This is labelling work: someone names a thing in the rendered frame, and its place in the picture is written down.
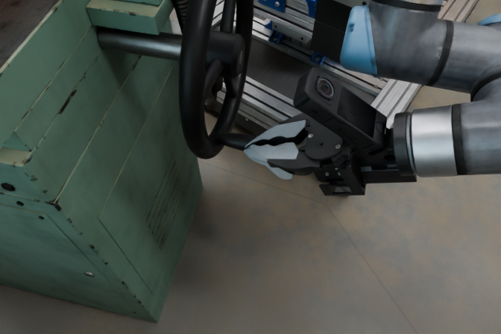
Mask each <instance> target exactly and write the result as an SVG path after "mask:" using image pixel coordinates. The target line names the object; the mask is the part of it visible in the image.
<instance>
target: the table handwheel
mask: <svg viewBox="0 0 501 334"><path fill-rule="evenodd" d="M216 2H217V0H189V3H188V7H187V10H186V18H185V22H184V26H183V35H181V34H171V33H166V32H160V34H159V35H154V34H145V33H140V32H134V31H125V30H119V29H115V28H105V27H100V28H99V31H98V44H99V45H100V47H101V48H102V49H104V50H109V51H118V52H124V53H128V54H138V55H142V56H147V57H156V58H162V59H167V60H176V61H180V66H179V106H180V120H181V125H182V130H183V135H184V138H185V140H186V144H187V145H188V147H189V149H190V151H191V152H192V153H193V154H194V155H195V156H196V157H199V158H201V159H205V160H206V159H211V158H213V157H215V156H216V155H217V154H218V153H219V152H220V151H221V150H222V149H223V147H224V145H222V144H219V143H218V137H219V134H220V132H222V133H231V131H232V129H233V126H234V123H235V120H236V117H237V114H238V111H239V106H240V103H241V99H242V94H243V90H244V86H245V79H246V75H247V70H248V62H249V57H250V51H251V38H252V30H253V0H224V7H223V12H222V18H221V26H220V31H214V30H211V27H212V20H213V16H214V12H215V6H216ZM235 9H236V32H235V33H233V23H234V16H235ZM218 77H223V79H224V83H225V86H226V94H225V97H224V102H223V105H222V108H221V112H220V114H219V117H218V120H217V122H216V123H215V127H214V128H213V130H212V132H211V134H210V135H209V136H208V134H207V127H206V121H205V108H204V102H205V101H206V99H207V96H208V95H209V92H210V90H211V89H212V86H213V84H214V83H215V81H216V80H217V78H218Z"/></svg>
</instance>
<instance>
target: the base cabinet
mask: <svg viewBox="0 0 501 334"><path fill-rule="evenodd" d="M202 191H203V185H202V180H201V173H200V169H199V165H198V158H197V157H196V156H195V155H194V154H193V153H192V152H191V151H190V149H189V147H188V145H187V144H186V140H185V138H184V135H183V130H182V125H181V120H180V106H179V63H178V61H176V60H167V59H162V58H156V57H147V56H142V55H139V56H138V58H137V60H136V62H135V63H134V65H133V67H132V69H131V70H130V72H129V74H128V76H127V77H126V79H125V81H124V83H123V84H122V86H121V88H120V90H119V91H118V93H117V94H116V97H115V98H114V99H113V102H112V104H111V105H110V107H109V108H108V110H107V112H106V113H105V115H104V118H103V119H102V120H101V122H100V124H99V126H98V127H97V129H96V131H95V132H94V134H93V136H92V138H91V140H90V141H89V143H88V145H87V146H86V148H85V150H84V151H83V153H82V155H81V157H80V159H79V160H78V162H77V164H76V165H75V167H74V169H73V170H72V173H71V174H70V175H69V178H68V179H67V181H66V183H65V184H64V186H63V188H62V189H61V191H60V193H59V195H58V196H57V198H56V200H55V201H54V202H48V201H41V200H37V199H33V198H27V197H23V196H20V195H13V194H10V193H6V192H0V284H2V285H5V286H10V287H14V288H17V289H22V290H26V291H29V292H34V293H37V294H43V295H46V296H49V297H55V298H58V299H61V300H67V301H70V302H73V303H79V304H82V305H85V306H91V307H94V308H97V309H103V310H106V311H109V312H115V313H118V314H121V315H127V316H130V317H134V318H139V319H142V320H146V321H151V322H154V323H158V322H159V319H160V316H161V313H162V310H163V307H164V304H165V301H166V298H167V295H168V291H169V289H170V286H171V282H172V280H173V277H174V273H175V271H176V268H177V265H178V263H179V260H180V256H181V254H182V251H183V247H184V245H185V242H186V238H187V236H188V233H189V229H190V227H191V224H192V220H193V218H194V215H195V211H196V209H197V206H198V203H199V200H200V198H201V194H202Z"/></svg>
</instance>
